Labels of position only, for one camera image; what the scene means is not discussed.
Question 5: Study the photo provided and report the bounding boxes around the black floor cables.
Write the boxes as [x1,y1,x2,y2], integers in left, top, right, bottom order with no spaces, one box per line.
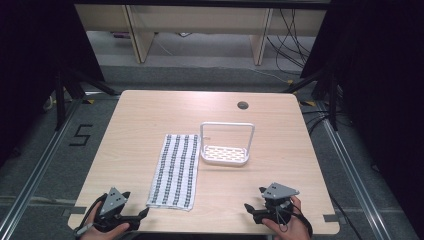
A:
[300,109,353,136]

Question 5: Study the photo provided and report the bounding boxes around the black tape floor number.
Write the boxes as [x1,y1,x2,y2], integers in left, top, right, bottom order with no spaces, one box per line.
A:
[68,124,94,147]

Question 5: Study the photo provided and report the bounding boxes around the thin black floor cable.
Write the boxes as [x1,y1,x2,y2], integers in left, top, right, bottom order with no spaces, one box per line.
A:
[327,191,365,240]

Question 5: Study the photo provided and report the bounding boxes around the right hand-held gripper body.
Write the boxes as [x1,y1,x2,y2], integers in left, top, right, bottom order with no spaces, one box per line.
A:
[253,182,300,226]

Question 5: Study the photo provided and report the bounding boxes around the black metal stand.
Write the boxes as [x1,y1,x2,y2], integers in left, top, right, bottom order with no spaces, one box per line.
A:
[54,67,120,132]
[282,68,340,132]

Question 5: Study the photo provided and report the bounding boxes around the aluminium floor rail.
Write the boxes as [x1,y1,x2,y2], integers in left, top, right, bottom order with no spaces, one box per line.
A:
[319,101,395,240]
[0,99,83,240]

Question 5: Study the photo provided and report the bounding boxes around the black wrist strap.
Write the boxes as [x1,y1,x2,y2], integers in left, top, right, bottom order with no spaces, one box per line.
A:
[81,193,108,231]

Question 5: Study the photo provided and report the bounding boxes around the white floor cable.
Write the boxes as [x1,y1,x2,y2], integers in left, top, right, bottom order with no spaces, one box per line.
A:
[247,66,292,84]

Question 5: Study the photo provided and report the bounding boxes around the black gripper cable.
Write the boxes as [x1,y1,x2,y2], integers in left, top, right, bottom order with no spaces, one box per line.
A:
[275,199,314,239]

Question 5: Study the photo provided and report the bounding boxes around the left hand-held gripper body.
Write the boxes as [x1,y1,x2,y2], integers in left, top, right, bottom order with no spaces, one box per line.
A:
[94,187,141,233]

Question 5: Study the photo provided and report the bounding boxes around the grey gripper cable plug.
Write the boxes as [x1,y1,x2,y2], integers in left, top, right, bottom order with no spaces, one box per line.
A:
[73,223,95,238]

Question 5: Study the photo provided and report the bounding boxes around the person's right hand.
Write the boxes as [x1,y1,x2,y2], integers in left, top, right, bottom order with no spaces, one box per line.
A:
[261,195,313,240]

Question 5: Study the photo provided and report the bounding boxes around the black and white checked towel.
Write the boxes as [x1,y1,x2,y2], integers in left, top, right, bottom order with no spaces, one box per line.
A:
[145,133,201,212]

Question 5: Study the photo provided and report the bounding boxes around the black curtain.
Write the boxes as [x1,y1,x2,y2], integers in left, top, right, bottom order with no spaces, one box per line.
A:
[0,0,106,168]
[299,0,424,239]

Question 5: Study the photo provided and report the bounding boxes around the person's left hand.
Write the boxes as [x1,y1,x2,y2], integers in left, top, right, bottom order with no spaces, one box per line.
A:
[79,201,131,240]

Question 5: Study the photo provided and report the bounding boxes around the beige wooden shelf unit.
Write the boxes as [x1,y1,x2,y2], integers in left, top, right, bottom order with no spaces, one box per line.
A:
[74,3,328,66]

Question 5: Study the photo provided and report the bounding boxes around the bundle of black hanging cables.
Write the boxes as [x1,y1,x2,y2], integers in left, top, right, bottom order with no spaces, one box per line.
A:
[265,8,318,76]

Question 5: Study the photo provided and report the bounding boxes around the white towel rack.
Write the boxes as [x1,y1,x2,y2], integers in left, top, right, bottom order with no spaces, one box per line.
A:
[199,121,256,167]

